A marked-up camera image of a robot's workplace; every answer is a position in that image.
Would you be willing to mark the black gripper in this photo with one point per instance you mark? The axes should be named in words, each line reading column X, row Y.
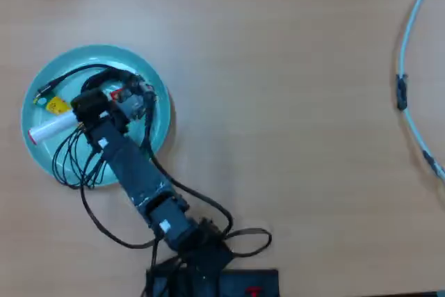
column 109, row 121

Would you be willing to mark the white marker pen red cap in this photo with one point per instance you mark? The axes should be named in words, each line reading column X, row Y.
column 52, row 128

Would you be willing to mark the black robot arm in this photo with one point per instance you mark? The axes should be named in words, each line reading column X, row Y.
column 139, row 168

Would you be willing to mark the yellow sachet packet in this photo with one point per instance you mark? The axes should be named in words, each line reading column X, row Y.
column 55, row 105

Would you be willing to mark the light blue round plate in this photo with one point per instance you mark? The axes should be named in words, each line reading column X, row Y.
column 43, row 151

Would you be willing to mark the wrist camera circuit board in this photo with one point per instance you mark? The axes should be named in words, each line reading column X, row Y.
column 133, row 104

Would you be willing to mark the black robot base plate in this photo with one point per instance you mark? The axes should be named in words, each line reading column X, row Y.
column 240, row 283

